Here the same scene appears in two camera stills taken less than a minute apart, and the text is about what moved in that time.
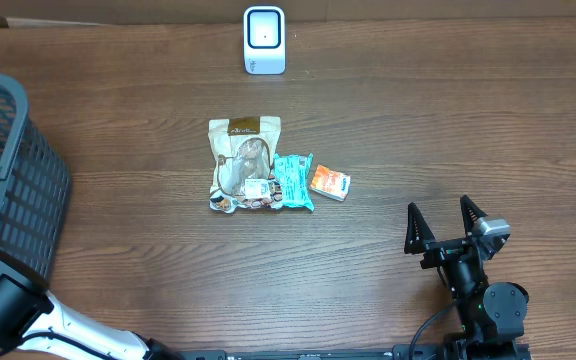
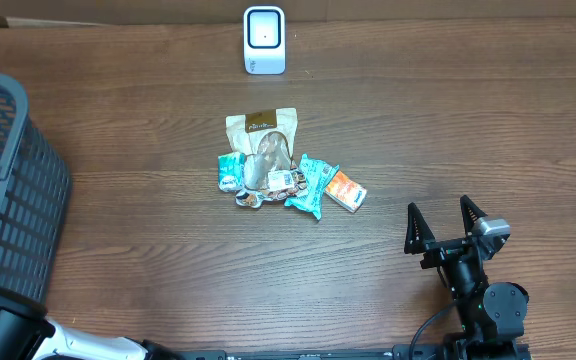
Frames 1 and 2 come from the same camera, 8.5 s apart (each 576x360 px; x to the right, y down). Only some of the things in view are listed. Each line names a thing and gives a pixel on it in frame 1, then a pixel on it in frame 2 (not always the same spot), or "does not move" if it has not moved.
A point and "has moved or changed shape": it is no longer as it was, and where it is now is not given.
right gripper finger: (417, 232) does not move
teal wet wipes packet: (293, 174) to (315, 174)
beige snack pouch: (244, 169) has moved or changed shape
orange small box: (331, 182) to (345, 193)
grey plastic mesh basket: (31, 187) does not move
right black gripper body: (441, 251) does not move
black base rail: (442, 351) does not move
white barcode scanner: (264, 40) does not move
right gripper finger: (471, 213) does not move
